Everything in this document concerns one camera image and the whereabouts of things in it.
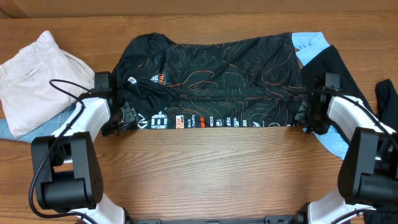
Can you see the light blue shirt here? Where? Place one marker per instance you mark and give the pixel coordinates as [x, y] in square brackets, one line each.
[309, 45]

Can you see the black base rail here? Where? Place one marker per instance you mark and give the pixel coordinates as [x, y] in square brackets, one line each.
[211, 221]

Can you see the folded blue jeans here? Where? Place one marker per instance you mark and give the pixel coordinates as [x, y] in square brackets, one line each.
[45, 129]

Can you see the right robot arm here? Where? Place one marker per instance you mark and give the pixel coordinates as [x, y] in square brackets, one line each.
[367, 180]

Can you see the folded beige trousers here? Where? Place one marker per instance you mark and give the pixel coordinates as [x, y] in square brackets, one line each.
[39, 82]

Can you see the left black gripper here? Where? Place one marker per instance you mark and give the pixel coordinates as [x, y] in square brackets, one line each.
[130, 117]

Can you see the plain black garment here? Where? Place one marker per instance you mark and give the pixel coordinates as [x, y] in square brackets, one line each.
[329, 60]

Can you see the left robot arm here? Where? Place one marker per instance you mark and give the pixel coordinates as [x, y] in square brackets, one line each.
[67, 177]

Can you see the black orange patterned jersey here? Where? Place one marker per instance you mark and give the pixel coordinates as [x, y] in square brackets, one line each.
[251, 83]

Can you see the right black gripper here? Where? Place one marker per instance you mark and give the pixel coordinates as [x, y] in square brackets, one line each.
[299, 118]

